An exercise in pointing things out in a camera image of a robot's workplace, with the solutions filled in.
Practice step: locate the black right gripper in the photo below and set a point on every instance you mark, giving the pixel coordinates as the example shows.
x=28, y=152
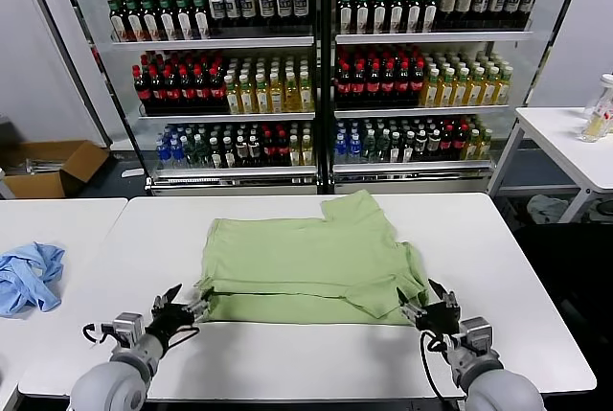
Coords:
x=436, y=317

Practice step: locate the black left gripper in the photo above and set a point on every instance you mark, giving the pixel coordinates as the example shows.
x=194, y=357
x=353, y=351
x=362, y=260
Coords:
x=170, y=320

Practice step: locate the green polo shirt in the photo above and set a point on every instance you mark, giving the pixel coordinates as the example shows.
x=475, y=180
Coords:
x=297, y=258

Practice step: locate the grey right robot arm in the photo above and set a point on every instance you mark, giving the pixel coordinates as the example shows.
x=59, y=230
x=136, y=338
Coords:
x=498, y=387

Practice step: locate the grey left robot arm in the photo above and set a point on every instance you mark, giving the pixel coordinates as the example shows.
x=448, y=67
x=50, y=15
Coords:
x=110, y=382

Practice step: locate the white paper scrap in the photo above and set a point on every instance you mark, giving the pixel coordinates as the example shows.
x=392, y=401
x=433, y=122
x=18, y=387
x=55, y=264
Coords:
x=132, y=173

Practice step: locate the clear green water bottle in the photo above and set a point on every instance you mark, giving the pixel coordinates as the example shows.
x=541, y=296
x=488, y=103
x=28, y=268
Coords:
x=189, y=154
x=201, y=154

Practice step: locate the blue water bottle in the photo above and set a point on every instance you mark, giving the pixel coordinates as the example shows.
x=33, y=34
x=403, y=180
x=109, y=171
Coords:
x=177, y=154
x=355, y=151
x=341, y=151
x=162, y=154

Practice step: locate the dark drink bottle white label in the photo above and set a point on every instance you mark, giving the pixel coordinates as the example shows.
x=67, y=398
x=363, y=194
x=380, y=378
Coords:
x=216, y=156
x=230, y=156
x=408, y=150
x=395, y=150

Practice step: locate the grey cloth heap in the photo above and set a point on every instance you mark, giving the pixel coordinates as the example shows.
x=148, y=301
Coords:
x=546, y=207

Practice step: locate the dark drink bottle beige label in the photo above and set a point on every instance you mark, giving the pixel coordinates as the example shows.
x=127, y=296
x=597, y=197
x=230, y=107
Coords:
x=421, y=147
x=434, y=146
x=242, y=152
x=255, y=152

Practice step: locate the cola bottle red cap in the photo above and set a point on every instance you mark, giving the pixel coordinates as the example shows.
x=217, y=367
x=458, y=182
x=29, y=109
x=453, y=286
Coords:
x=202, y=90
x=187, y=90
x=388, y=87
x=447, y=145
x=418, y=87
x=373, y=87
x=142, y=90
x=358, y=87
x=403, y=87
x=344, y=87
x=172, y=90
x=217, y=90
x=282, y=150
x=269, y=150
x=157, y=90
x=460, y=145

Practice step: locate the light blue crumpled shirt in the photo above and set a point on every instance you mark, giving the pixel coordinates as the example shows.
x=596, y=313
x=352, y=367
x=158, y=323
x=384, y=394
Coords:
x=29, y=281

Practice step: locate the yellow tea bottle white cap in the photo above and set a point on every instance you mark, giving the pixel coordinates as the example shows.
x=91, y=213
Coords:
x=503, y=90
x=431, y=92
x=262, y=97
x=294, y=154
x=246, y=97
x=474, y=91
x=233, y=97
x=473, y=147
x=446, y=92
x=307, y=154
x=489, y=91
x=276, y=97
x=305, y=95
x=291, y=95
x=460, y=92
x=485, y=146

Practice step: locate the brown cardboard box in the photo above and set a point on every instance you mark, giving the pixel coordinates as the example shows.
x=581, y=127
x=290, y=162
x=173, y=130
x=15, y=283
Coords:
x=81, y=162

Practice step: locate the grey metal bars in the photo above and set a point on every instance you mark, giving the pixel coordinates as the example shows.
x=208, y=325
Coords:
x=40, y=165

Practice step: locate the white side table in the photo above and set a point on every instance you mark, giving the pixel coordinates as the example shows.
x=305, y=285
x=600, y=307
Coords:
x=555, y=143

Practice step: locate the clear glass bottle white cap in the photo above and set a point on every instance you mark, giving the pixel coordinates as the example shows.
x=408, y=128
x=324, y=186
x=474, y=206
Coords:
x=596, y=119

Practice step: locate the beverage cooler cabinet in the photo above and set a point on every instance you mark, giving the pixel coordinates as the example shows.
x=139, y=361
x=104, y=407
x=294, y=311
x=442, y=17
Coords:
x=215, y=43
x=431, y=37

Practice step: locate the dark tea bottle green band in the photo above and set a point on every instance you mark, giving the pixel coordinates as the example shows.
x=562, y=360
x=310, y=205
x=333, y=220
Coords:
x=134, y=23
x=430, y=13
x=413, y=13
x=117, y=23
x=201, y=23
x=379, y=13
x=346, y=13
x=185, y=23
x=167, y=23
x=151, y=23
x=362, y=13
x=396, y=13

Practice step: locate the dark drink bottle navy label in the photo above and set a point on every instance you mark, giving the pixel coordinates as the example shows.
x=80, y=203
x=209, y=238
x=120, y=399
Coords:
x=247, y=7
x=284, y=7
x=301, y=6
x=512, y=1
x=232, y=8
x=496, y=1
x=480, y=1
x=528, y=1
x=217, y=8
x=267, y=7

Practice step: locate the glass cooler door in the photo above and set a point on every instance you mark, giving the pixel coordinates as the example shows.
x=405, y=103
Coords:
x=71, y=28
x=548, y=23

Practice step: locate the brown milk tea bottle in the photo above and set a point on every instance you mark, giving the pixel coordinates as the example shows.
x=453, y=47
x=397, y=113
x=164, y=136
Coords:
x=463, y=3
x=447, y=4

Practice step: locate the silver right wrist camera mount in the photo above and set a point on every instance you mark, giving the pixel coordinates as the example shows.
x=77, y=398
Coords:
x=475, y=335

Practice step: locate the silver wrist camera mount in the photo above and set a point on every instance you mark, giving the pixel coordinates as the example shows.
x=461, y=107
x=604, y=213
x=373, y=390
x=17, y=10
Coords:
x=475, y=335
x=127, y=328

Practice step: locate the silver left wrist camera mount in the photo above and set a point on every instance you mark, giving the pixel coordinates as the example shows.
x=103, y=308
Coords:
x=127, y=328

